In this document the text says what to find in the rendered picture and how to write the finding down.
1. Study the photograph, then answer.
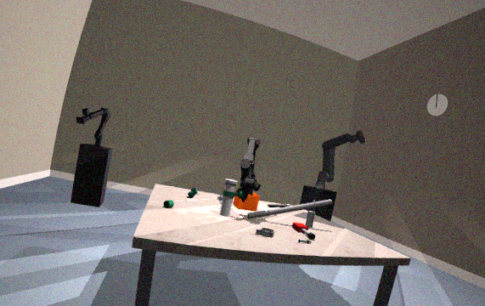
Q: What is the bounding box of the green cup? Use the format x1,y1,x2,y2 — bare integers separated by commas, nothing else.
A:
223,190,244,200

